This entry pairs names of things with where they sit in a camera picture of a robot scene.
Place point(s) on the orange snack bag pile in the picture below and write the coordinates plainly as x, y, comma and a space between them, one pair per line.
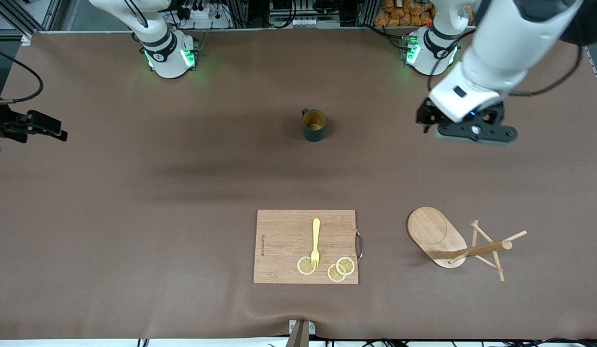
400, 14

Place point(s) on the brown table mat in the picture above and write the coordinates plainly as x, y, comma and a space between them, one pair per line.
86, 265

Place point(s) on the lemon slice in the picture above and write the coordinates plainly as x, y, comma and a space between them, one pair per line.
334, 275
345, 265
303, 266

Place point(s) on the wooden mug tree rack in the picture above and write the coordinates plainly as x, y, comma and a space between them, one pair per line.
431, 231

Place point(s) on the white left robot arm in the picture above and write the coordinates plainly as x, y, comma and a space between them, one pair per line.
496, 53

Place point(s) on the yellow plastic fork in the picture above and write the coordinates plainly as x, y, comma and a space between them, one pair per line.
316, 231

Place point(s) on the teal ribbed ceramic mug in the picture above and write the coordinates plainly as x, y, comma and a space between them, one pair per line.
314, 135

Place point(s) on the bamboo cutting board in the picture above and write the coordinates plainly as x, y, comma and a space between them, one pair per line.
284, 241

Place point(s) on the white power strip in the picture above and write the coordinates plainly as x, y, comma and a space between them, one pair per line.
207, 19
308, 21

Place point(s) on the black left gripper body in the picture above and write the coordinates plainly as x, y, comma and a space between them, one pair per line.
427, 113

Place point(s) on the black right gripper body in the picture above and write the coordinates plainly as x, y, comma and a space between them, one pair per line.
4, 123

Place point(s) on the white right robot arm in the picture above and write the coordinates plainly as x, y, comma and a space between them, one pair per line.
158, 48

